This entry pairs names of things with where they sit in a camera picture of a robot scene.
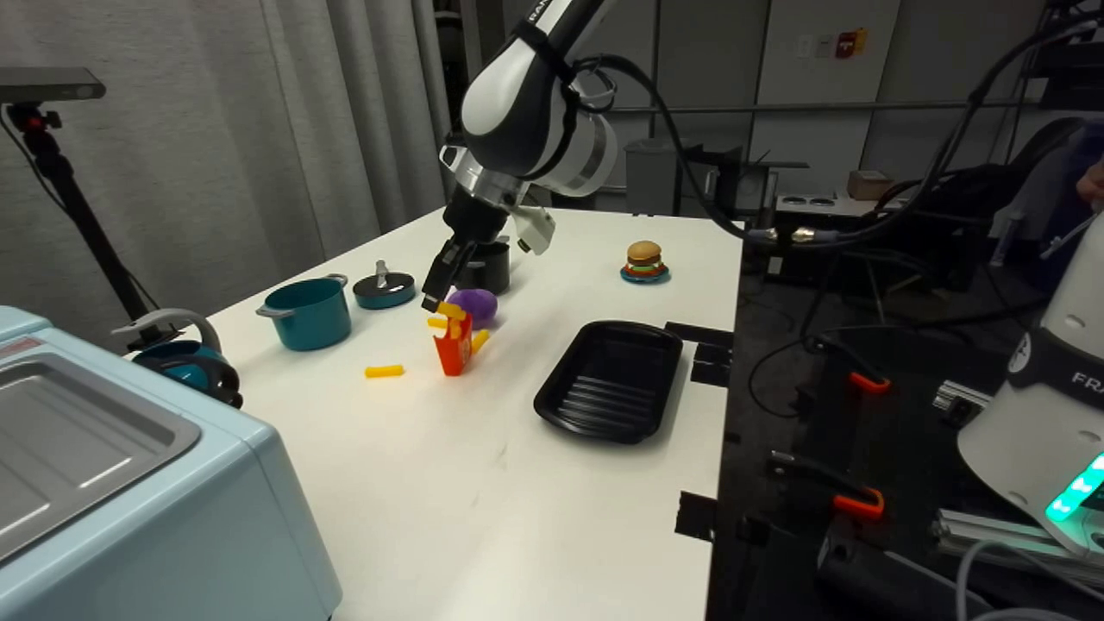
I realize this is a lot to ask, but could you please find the teal toy plate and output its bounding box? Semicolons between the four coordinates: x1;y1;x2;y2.
618;259;672;289

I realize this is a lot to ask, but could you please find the silver aluminium rail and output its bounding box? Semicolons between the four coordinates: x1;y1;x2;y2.
930;505;1104;580

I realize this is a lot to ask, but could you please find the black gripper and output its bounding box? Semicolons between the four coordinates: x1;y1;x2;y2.
417;186;519;319

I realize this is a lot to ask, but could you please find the black plastic tray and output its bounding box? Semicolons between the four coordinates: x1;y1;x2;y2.
531;319;685;449

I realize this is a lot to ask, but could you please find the teal toy kettle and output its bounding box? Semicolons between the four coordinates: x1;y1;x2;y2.
109;308;247;412

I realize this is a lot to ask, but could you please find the black table bracket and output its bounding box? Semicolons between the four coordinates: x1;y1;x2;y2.
672;489;721;544
661;321;738;391

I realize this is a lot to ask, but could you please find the toy burger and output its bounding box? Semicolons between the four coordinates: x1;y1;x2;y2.
622;237;670;281

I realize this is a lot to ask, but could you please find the orange handled clamp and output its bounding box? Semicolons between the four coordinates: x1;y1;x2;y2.
769;446;890;527
810;334;896;399

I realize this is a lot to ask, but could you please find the grey curtain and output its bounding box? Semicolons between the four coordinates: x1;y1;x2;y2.
0;0;462;350

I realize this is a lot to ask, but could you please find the black stool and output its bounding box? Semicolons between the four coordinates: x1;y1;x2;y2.
675;141;749;222

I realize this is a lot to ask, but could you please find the black bar camera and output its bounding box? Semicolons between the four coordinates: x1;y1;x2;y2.
0;66;109;106

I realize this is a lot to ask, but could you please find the teal toy pot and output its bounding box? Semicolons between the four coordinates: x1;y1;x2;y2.
255;274;354;355

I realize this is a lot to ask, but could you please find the teal pot lid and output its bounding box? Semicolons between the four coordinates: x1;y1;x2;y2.
350;259;420;313

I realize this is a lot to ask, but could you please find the light blue toy oven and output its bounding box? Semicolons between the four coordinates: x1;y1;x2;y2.
0;302;346;621

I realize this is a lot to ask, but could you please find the black camera tripod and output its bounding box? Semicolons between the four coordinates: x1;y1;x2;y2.
0;101;158;337

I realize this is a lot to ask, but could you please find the red fry container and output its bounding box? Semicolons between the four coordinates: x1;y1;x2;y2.
430;313;477;380

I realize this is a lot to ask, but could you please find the cardboard box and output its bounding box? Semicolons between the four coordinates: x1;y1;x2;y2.
846;164;896;205

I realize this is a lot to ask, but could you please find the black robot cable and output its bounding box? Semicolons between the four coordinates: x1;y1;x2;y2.
567;14;1090;252

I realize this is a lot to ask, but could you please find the purple toy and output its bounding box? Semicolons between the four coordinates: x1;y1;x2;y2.
446;285;505;327

